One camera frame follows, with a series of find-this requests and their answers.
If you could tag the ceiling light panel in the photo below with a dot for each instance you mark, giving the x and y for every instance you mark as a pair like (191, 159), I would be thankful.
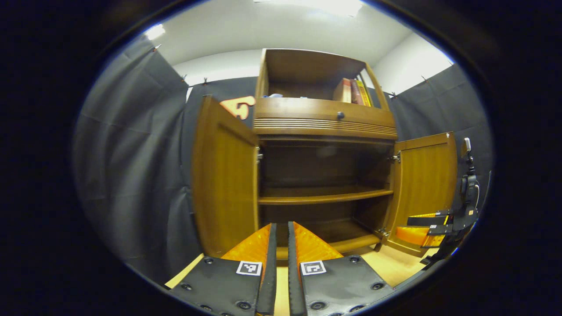
(155, 31)

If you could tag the wooden shoe cabinet door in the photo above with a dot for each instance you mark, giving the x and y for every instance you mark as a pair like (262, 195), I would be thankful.
(224, 184)
(423, 184)

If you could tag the red and white book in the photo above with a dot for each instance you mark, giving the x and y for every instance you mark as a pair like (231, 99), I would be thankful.
(341, 91)

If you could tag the wooden inner shelf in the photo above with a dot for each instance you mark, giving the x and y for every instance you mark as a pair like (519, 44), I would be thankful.
(316, 196)

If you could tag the yellow book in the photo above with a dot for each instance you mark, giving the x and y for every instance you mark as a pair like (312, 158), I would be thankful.
(365, 94)

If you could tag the wooden double-door shoe cabinet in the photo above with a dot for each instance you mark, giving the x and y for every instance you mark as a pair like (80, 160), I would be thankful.
(307, 70)

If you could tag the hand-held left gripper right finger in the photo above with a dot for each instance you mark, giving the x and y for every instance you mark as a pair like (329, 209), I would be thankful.
(295, 285)

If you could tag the maroon book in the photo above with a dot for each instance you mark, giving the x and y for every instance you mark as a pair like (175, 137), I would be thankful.
(356, 93)

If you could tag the black drawer knob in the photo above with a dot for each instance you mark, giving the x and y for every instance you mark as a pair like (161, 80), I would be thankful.
(340, 116)

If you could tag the black backdrop cloth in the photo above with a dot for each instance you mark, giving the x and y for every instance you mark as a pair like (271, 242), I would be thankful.
(131, 153)

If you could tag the metal door hinge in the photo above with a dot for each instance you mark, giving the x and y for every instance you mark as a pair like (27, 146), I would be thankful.
(259, 155)
(382, 232)
(395, 157)

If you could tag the wooden cabinet drawer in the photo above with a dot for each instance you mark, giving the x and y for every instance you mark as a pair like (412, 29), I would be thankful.
(298, 109)

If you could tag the small pale object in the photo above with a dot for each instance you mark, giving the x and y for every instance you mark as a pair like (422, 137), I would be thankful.
(274, 95)

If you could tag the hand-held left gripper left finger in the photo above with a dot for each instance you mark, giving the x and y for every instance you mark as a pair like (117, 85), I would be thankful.
(268, 281)

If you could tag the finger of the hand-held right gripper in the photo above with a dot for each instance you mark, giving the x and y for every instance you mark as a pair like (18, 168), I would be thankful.
(421, 220)
(441, 229)

